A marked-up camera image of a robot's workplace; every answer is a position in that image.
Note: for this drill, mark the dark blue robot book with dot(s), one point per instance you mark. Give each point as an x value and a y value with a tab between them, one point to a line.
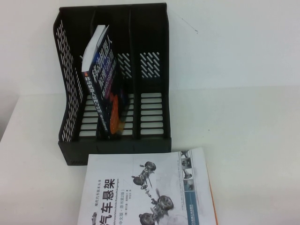
103	82

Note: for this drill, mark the white car suspension book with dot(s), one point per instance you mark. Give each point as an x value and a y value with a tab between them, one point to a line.
140	187

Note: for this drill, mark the black plastic book stand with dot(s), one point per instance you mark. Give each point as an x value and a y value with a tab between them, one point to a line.
150	35

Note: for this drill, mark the orange-edged book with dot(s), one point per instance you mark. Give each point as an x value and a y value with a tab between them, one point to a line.
214	206

